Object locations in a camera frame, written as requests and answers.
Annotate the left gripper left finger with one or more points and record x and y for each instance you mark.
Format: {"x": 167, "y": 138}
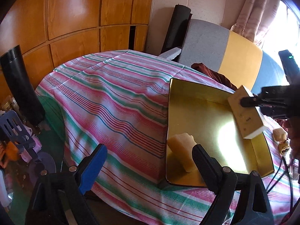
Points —
{"x": 46, "y": 207}

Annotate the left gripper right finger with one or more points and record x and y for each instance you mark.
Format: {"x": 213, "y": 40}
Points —
{"x": 253, "y": 205}

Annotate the yellow sponge block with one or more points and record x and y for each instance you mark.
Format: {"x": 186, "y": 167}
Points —
{"x": 181, "y": 146}
{"x": 279, "y": 134}

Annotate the beige long cardboard box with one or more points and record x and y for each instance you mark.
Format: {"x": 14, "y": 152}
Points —
{"x": 250, "y": 120}

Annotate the person's right hand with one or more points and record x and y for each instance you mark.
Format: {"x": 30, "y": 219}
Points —
{"x": 293, "y": 130}

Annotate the yellow patterned sock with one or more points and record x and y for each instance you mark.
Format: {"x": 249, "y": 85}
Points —
{"x": 283, "y": 147}

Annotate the grey yellow blue chair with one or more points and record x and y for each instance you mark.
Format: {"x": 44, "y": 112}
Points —
{"x": 229, "y": 54}

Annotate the dark red cloth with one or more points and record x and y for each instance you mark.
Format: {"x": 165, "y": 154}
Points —
{"x": 200, "y": 67}

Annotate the gold rectangular tin box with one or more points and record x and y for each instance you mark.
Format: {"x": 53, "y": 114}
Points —
{"x": 204, "y": 112}

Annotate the blue plastic stool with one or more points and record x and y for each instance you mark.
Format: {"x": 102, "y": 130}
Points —
{"x": 14, "y": 129}

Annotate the beige patterned curtain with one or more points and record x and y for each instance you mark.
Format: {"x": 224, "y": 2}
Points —
{"x": 255, "y": 19}

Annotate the striped pink green tablecloth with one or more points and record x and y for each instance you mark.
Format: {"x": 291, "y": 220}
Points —
{"x": 120, "y": 99}

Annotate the black rolled mat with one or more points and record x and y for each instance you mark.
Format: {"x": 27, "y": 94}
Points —
{"x": 177, "y": 28}

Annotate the black cylinder bin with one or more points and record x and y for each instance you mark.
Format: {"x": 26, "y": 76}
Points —
{"x": 17, "y": 79}

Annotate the wooden wardrobe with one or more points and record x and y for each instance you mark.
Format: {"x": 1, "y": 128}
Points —
{"x": 52, "y": 32}

